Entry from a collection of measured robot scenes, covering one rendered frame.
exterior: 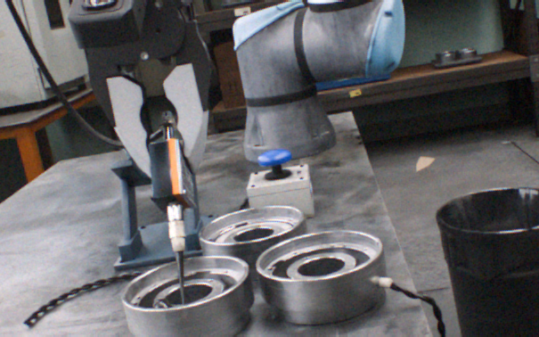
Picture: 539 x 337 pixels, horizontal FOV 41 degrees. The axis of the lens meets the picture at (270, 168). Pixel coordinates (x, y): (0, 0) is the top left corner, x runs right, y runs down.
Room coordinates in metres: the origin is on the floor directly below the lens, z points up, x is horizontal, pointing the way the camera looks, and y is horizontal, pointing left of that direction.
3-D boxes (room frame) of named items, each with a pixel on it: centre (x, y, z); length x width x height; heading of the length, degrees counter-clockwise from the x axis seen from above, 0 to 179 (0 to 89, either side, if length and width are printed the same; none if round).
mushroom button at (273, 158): (0.81, -0.01, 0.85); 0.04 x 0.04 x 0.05
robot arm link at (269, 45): (1.14, -0.05, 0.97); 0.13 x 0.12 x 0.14; 64
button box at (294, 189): (0.82, -0.01, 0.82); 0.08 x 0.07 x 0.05; 175
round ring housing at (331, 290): (0.55, -0.03, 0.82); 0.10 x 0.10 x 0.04
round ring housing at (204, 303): (0.55, 0.08, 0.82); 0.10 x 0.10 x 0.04
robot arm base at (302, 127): (1.14, -0.04, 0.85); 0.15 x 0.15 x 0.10
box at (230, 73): (4.26, 0.00, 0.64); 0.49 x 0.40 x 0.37; 90
